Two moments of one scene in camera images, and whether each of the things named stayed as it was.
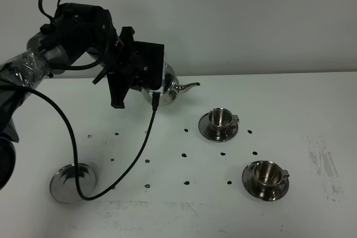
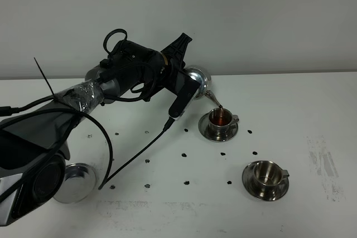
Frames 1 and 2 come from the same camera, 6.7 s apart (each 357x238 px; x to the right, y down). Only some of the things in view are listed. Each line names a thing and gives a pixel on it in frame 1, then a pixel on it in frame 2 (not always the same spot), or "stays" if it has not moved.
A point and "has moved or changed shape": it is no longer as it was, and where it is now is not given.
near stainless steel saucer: [247, 179] stays
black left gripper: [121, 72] -> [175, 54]
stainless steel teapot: [173, 88] has moved or changed shape
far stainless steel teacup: [220, 120] stays
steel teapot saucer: [63, 184] stays
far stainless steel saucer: [203, 126] stays
